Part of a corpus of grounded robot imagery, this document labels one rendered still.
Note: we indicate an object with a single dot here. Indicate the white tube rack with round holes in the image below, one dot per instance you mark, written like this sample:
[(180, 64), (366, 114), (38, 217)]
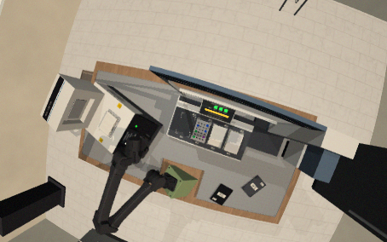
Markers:
[(200, 130)]

